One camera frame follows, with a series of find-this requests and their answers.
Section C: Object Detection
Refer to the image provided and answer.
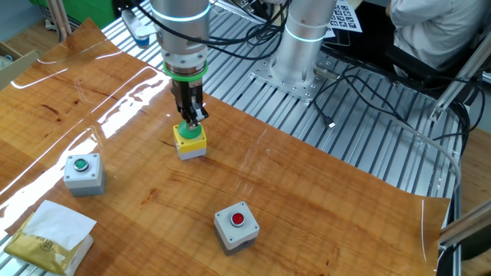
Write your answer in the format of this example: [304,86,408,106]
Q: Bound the printed marker sheet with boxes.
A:
[324,0,364,39]

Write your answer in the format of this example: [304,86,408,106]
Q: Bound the green bin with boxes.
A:
[28,0,116,30]

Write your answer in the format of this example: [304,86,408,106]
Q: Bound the black USB cable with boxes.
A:
[311,74,348,130]

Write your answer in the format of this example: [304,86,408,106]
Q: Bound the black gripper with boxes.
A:
[170,78,210,130]

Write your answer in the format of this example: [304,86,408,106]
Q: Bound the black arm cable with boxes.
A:
[132,0,291,61]

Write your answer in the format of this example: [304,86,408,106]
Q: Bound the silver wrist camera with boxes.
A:
[121,8,155,49]

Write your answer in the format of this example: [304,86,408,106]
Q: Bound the yellow box green mushroom button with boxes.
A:
[172,121,208,161]

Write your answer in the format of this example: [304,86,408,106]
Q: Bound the metal base connector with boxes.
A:
[313,64,341,81]

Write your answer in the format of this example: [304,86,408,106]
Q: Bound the gold tissue pack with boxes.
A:
[3,199,98,276]

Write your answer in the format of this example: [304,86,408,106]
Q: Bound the grey box red button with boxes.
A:
[213,201,261,257]

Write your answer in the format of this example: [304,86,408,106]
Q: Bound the black office chair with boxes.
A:
[383,38,491,104]

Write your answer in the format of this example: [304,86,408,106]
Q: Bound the grey hose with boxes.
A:
[364,110,463,185]

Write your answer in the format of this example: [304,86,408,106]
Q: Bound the wooden pole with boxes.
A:
[45,0,66,43]
[56,0,74,38]

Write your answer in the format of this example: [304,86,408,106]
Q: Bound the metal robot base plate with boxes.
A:
[249,48,328,104]

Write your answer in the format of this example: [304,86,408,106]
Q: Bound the grey box small green button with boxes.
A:
[63,153,107,198]

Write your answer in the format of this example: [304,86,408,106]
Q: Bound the glossy wood-grain mat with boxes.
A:
[0,17,452,276]

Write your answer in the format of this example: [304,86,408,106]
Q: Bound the grey metal bar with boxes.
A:
[438,206,491,250]

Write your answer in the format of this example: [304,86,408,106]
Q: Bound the cardboard box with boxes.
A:
[0,41,41,92]

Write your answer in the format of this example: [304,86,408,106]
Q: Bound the slanted aluminium profile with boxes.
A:
[428,34,491,123]

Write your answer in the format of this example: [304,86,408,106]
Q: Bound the black table cables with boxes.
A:
[321,44,486,154]

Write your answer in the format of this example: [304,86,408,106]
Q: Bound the person in white shirt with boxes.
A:
[385,0,491,70]

